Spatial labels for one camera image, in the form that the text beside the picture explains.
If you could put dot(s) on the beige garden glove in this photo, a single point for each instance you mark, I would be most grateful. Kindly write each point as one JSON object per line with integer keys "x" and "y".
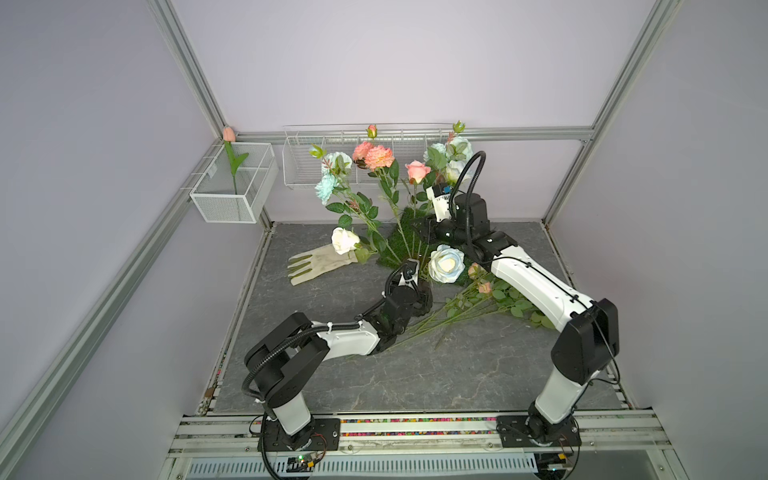
{"x": 311, "y": 264}

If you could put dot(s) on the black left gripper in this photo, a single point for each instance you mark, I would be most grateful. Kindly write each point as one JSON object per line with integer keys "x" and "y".
{"x": 423, "y": 298}

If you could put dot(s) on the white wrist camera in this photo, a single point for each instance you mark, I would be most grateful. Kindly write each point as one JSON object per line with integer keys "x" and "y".
{"x": 439, "y": 196}
{"x": 409, "y": 273}

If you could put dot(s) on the pink peony flower stem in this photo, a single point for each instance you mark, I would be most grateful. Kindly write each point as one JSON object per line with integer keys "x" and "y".
{"x": 511, "y": 303}

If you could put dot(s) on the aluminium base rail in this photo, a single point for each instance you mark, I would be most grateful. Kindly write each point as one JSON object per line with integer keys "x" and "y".
{"x": 601, "y": 444}

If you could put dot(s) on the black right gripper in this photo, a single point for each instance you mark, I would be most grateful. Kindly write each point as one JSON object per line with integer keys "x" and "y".
{"x": 429, "y": 226}

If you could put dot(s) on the green artificial grass mat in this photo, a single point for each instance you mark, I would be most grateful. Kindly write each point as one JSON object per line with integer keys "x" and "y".
{"x": 405, "y": 240}

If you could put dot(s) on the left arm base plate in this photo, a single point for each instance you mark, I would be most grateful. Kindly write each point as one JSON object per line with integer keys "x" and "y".
{"x": 321, "y": 434}

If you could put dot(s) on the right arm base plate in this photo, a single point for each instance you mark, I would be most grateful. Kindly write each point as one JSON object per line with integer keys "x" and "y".
{"x": 532, "y": 430}

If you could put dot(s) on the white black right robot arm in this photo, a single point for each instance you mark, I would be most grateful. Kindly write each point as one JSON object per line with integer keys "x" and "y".
{"x": 503, "y": 272}

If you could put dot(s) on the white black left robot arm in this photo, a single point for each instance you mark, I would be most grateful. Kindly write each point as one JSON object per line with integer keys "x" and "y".
{"x": 281, "y": 365}

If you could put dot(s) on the white wire basket left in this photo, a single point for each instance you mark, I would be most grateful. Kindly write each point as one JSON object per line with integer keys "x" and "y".
{"x": 213, "y": 193}

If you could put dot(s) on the mixed flower bouquet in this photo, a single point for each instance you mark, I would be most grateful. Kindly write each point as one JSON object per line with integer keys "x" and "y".
{"x": 359, "y": 224}

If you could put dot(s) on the pink rose stem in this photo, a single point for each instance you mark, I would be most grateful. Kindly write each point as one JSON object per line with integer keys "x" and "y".
{"x": 419, "y": 202}

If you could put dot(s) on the pink tulip in basket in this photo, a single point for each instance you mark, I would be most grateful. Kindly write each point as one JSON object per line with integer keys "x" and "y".
{"x": 235, "y": 160}

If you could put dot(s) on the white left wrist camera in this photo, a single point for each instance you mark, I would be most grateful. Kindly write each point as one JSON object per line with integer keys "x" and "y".
{"x": 409, "y": 273}

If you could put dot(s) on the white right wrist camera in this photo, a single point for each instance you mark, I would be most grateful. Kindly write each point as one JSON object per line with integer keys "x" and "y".
{"x": 439, "y": 196}

